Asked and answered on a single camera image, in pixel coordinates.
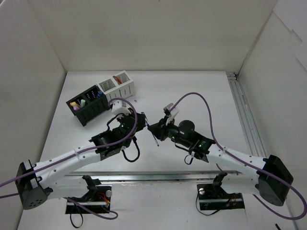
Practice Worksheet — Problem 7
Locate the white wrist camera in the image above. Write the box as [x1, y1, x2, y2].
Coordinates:
[163, 103, 179, 125]
[111, 100, 131, 115]

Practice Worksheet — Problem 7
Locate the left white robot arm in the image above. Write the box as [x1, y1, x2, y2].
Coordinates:
[15, 113, 146, 210]

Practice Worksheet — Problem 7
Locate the aluminium side rail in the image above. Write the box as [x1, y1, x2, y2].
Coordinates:
[226, 72, 269, 158]

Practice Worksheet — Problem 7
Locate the white slotted container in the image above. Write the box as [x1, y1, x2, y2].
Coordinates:
[97, 70, 136, 102]

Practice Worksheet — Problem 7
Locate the black slotted container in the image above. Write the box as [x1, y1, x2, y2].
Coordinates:
[66, 85, 110, 127]

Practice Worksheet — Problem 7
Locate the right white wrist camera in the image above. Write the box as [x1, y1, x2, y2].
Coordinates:
[163, 103, 179, 125]

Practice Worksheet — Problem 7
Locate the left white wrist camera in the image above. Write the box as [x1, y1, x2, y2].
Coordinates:
[111, 100, 131, 115]

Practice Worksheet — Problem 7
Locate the green highlighter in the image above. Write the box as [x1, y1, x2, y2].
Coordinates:
[80, 99, 86, 108]

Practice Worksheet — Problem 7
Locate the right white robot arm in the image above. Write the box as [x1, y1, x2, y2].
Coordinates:
[148, 119, 294, 207]

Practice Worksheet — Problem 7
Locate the red pen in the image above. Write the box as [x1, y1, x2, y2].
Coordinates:
[113, 76, 122, 84]

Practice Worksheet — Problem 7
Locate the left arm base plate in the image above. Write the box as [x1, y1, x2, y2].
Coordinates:
[65, 185, 112, 215]

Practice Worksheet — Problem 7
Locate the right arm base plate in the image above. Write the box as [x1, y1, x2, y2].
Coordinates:
[196, 184, 245, 215]

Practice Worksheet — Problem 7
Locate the blue pen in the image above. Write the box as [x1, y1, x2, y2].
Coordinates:
[147, 124, 160, 147]

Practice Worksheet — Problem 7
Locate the aluminium front rail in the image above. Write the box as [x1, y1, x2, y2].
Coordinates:
[64, 170, 224, 183]

